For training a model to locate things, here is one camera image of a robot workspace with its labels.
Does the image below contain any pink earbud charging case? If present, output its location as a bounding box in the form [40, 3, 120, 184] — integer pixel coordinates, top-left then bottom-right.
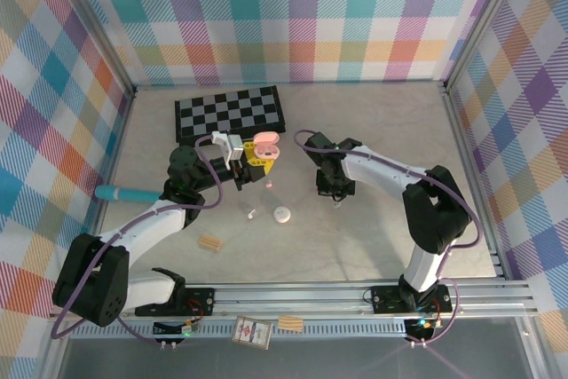
[252, 130, 280, 162]

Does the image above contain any black grey chessboard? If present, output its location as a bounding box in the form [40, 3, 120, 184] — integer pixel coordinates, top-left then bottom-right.
[172, 84, 288, 151]

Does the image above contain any teal tube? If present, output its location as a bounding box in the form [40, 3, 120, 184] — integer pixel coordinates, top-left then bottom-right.
[94, 184, 163, 202]

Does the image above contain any ridged wooden block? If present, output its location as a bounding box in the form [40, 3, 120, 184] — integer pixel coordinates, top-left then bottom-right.
[197, 235, 225, 254]
[277, 315, 304, 332]

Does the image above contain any playing card box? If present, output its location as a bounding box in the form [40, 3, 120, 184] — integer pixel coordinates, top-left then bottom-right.
[230, 314, 274, 349]

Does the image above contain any small controller board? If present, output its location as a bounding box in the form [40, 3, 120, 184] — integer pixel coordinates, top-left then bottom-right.
[404, 316, 440, 336]
[153, 319, 200, 338]

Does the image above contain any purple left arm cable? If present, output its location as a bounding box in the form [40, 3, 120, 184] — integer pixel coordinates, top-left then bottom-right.
[51, 134, 223, 349]

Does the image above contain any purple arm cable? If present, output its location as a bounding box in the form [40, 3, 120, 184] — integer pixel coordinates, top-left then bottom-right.
[51, 134, 223, 349]
[293, 129, 485, 348]

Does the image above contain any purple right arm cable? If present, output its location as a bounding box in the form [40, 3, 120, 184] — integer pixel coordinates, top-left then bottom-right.
[293, 129, 485, 348]

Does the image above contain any aluminium side rail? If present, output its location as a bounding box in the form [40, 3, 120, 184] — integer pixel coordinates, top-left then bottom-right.
[42, 90, 137, 379]
[441, 88, 509, 280]

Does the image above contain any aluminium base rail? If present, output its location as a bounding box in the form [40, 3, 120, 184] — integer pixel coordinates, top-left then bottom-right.
[46, 280, 540, 322]

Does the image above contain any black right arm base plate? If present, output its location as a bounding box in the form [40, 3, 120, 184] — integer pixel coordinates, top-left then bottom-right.
[369, 284, 454, 314]

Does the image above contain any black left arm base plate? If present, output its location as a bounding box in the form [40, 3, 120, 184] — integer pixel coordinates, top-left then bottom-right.
[134, 286, 217, 317]

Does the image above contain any slotted metal cable duct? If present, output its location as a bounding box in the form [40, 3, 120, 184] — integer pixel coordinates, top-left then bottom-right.
[70, 323, 409, 340]

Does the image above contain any aluminium frame post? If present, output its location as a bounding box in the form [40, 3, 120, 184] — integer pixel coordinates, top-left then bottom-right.
[46, 0, 138, 100]
[441, 0, 532, 96]

